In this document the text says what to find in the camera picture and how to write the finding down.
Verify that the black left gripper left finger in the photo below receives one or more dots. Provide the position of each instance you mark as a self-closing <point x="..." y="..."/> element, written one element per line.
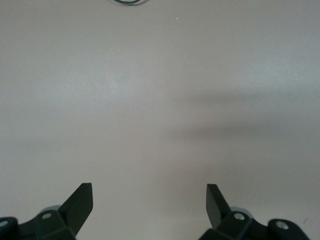
<point x="75" y="210"/>

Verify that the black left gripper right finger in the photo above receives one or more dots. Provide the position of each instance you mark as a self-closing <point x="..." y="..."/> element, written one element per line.
<point x="217" y="212"/>

